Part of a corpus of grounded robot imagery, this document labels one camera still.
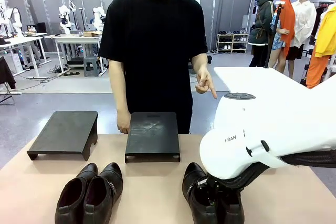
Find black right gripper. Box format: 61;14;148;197
203;177;226;207

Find person's right forearm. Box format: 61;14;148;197
108;60;132;119

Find person's left forearm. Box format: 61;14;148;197
191;52;208;70

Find black scratched shoe stand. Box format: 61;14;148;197
124;111;181;164

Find person in black t-shirt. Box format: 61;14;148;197
98;0;209;134

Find black matte shoe stand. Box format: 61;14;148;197
26;110;99;162

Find person in white shirt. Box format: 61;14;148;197
285;0;318;61

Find person's left hand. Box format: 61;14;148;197
194;65;218;100

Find person's right hand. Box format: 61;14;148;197
116;113;132;134

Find black leather shoe with buckle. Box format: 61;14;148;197
181;162;219;224

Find black plain leather shoe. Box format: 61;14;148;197
54;163;99;224

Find wooden shoe rack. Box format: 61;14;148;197
216;33;249;54

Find orange trousers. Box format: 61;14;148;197
305;54;332;90

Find black tripod pole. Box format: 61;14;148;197
263;2;286;69

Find mannequin in dark green jacket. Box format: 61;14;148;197
247;0;277;68

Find grey plastic stool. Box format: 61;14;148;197
83;56;101;78

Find mannequin with orange scarf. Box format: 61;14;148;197
268;0;298;79

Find yellow hanging garment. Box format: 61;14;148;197
314;3;336;59

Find brown cardboard box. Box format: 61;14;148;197
82;30;102;38

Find white desk with cardboard box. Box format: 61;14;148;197
44;33;109;74

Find black jacket on chair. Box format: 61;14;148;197
0;56;17;90

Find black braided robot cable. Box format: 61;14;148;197
209;149;336;191

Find black leather shoe with strap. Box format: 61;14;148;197
82;162;124;224

